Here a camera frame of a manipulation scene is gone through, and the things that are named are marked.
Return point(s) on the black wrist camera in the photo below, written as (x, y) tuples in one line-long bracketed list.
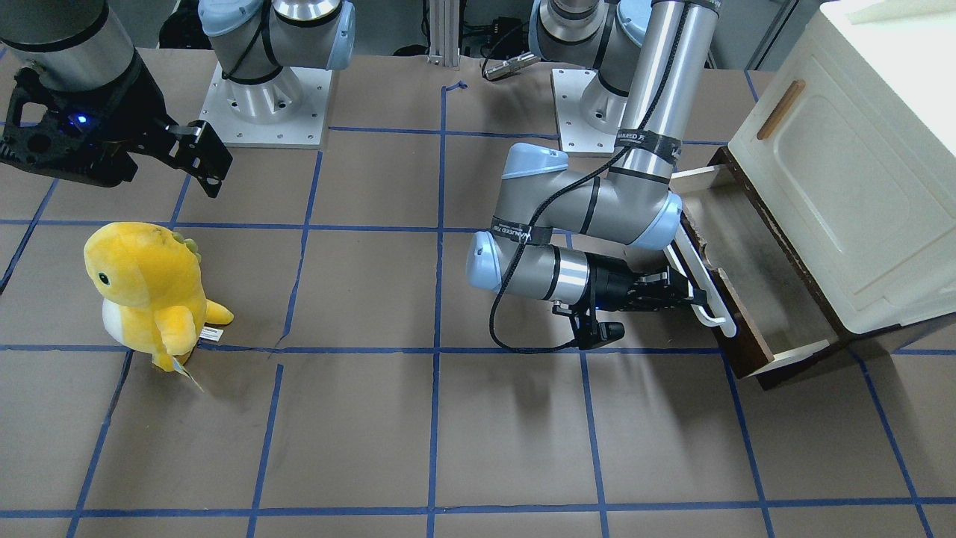
[(588, 332)]

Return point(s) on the aluminium frame post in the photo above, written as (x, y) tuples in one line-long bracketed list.
[(444, 32)]

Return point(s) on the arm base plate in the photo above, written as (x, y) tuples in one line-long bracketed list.
[(289, 111), (587, 114)]

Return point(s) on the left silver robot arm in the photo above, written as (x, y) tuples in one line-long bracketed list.
[(631, 203)]

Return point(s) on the white drawer handle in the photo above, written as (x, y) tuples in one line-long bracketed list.
[(713, 312)]

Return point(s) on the cream plastic storage box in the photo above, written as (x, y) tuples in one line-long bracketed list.
[(851, 147)]

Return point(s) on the dark brown wooden drawer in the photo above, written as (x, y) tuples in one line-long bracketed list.
[(771, 319)]

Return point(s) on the yellow plush dinosaur toy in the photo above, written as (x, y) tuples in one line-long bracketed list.
[(151, 283)]

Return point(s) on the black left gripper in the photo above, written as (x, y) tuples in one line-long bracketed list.
[(609, 287)]

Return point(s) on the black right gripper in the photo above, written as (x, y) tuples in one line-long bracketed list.
[(137, 103)]

